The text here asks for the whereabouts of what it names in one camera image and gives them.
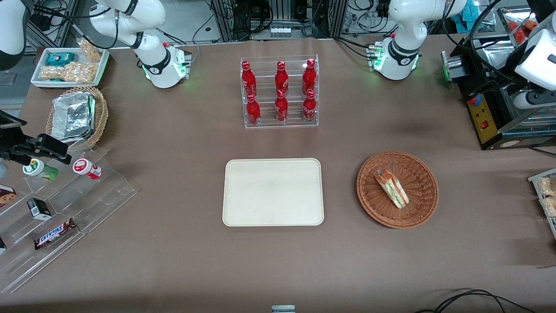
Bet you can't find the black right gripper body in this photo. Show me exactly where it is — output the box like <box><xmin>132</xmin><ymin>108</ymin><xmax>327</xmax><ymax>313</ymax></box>
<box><xmin>0</xmin><ymin>110</ymin><xmax>27</xmax><ymax>164</ymax></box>

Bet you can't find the triangle sandwich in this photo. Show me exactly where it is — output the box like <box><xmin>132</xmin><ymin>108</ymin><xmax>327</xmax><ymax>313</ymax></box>
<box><xmin>374</xmin><ymin>169</ymin><xmax>410</xmax><ymax>210</ymax></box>

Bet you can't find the light wicker basket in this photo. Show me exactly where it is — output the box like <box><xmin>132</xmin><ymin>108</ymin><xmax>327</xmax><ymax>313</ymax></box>
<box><xmin>46</xmin><ymin>86</ymin><xmax>109</xmax><ymax>150</ymax></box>

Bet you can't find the white rectangular snack tray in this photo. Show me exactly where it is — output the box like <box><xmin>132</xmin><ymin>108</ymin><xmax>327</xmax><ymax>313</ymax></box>
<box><xmin>30</xmin><ymin>47</ymin><xmax>110</xmax><ymax>88</ymax></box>

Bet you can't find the white tray with snacks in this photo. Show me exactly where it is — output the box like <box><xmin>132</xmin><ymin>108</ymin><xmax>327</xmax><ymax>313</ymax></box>
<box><xmin>528</xmin><ymin>169</ymin><xmax>556</xmax><ymax>240</ymax></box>

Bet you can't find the brown wicker basket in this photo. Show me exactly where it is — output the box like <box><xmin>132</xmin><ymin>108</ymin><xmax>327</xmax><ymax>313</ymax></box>
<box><xmin>356</xmin><ymin>150</ymin><xmax>440</xmax><ymax>230</ymax></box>

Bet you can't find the cream plastic tray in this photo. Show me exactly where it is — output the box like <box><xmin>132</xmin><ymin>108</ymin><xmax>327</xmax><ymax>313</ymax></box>
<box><xmin>222</xmin><ymin>158</ymin><xmax>325</xmax><ymax>227</ymax></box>

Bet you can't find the large metal warmer pan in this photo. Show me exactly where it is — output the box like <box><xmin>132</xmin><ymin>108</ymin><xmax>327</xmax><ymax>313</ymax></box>
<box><xmin>500</xmin><ymin>107</ymin><xmax>556</xmax><ymax>131</ymax></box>

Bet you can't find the silver foil container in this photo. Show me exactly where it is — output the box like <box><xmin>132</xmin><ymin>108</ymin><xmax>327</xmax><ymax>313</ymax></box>
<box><xmin>51</xmin><ymin>92</ymin><xmax>96</xmax><ymax>143</ymax></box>

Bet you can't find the black food warmer appliance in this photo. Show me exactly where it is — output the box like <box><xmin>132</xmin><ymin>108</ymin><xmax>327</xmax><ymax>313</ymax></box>
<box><xmin>450</xmin><ymin>7</ymin><xmax>556</xmax><ymax>151</ymax></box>

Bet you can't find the brown cookie box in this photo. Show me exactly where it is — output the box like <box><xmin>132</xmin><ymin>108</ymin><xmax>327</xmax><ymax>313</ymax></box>
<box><xmin>0</xmin><ymin>184</ymin><xmax>18</xmax><ymax>209</ymax></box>

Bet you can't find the small black box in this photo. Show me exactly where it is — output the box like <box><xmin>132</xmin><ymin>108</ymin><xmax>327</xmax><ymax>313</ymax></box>
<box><xmin>27</xmin><ymin>197</ymin><xmax>53</xmax><ymax>220</ymax></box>

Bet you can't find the small metal warmer pan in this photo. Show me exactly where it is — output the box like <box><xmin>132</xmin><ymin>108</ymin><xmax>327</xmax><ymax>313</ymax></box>
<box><xmin>471</xmin><ymin>38</ymin><xmax>528</xmax><ymax>80</ymax></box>

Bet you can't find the clear acrylic stepped stand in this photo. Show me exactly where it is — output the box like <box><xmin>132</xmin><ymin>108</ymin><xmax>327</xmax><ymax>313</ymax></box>
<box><xmin>0</xmin><ymin>146</ymin><xmax>139</xmax><ymax>294</ymax></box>

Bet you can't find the red packaged food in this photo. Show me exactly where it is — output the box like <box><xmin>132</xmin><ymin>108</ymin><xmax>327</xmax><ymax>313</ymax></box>
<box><xmin>507</xmin><ymin>18</ymin><xmax>543</xmax><ymax>45</ymax></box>

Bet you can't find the large clear peanut snack bag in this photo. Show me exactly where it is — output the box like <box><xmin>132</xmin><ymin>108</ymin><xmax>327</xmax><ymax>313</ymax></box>
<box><xmin>40</xmin><ymin>62</ymin><xmax>97</xmax><ymax>83</ymax></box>

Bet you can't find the Snickers chocolate bar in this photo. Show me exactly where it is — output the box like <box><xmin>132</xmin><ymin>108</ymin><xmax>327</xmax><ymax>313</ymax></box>
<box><xmin>34</xmin><ymin>218</ymin><xmax>78</xmax><ymax>250</ymax></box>

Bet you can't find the silver cylinder with green rim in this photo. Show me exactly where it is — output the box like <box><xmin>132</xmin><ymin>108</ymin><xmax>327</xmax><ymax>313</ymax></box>
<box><xmin>441</xmin><ymin>51</ymin><xmax>467</xmax><ymax>87</ymax></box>

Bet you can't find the teal snack packet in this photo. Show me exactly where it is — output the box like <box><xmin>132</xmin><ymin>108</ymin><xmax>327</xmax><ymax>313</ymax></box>
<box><xmin>46</xmin><ymin>52</ymin><xmax>76</xmax><ymax>67</ymax></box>

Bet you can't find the small clear peanut snack bag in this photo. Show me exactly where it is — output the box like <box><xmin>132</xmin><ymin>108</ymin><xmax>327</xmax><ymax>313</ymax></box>
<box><xmin>77</xmin><ymin>38</ymin><xmax>103</xmax><ymax>64</ymax></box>

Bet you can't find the teal packets pile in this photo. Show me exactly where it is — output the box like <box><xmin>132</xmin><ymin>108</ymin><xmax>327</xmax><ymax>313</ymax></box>
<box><xmin>458</xmin><ymin>0</ymin><xmax>490</xmax><ymax>23</ymax></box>

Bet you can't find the brown table cover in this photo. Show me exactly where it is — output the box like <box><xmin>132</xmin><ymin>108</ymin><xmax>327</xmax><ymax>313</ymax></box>
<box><xmin>0</xmin><ymin>34</ymin><xmax>556</xmax><ymax>313</ymax></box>

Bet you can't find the red cola bottle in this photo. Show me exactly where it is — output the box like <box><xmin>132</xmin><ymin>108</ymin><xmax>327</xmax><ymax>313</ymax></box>
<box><xmin>302</xmin><ymin>59</ymin><xmax>317</xmax><ymax>93</ymax></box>
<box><xmin>303</xmin><ymin>89</ymin><xmax>318</xmax><ymax>123</ymax></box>
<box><xmin>241</xmin><ymin>61</ymin><xmax>258</xmax><ymax>97</ymax></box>
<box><xmin>246</xmin><ymin>93</ymin><xmax>262</xmax><ymax>127</ymax></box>
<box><xmin>275</xmin><ymin>90</ymin><xmax>289</xmax><ymax>123</ymax></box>
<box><xmin>275</xmin><ymin>61</ymin><xmax>290</xmax><ymax>94</ymax></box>

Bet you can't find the clear acrylic bottle rack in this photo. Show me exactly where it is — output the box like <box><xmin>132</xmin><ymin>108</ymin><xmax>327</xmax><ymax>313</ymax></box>
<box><xmin>240</xmin><ymin>54</ymin><xmax>320</xmax><ymax>130</ymax></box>

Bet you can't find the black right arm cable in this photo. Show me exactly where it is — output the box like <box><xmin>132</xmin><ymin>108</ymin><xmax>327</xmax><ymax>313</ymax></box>
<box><xmin>31</xmin><ymin>3</ymin><xmax>121</xmax><ymax>51</ymax></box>

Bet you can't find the black base cable bundle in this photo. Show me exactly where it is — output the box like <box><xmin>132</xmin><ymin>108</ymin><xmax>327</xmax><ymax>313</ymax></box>
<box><xmin>334</xmin><ymin>37</ymin><xmax>377</xmax><ymax>60</ymax></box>

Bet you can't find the black floor cable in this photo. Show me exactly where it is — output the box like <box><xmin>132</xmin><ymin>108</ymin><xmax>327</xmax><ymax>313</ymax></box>
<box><xmin>415</xmin><ymin>289</ymin><xmax>537</xmax><ymax>313</ymax></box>

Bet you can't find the aluminium frame rack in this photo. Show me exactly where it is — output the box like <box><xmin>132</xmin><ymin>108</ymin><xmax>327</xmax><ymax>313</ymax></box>
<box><xmin>208</xmin><ymin>0</ymin><xmax>351</xmax><ymax>42</ymax></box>

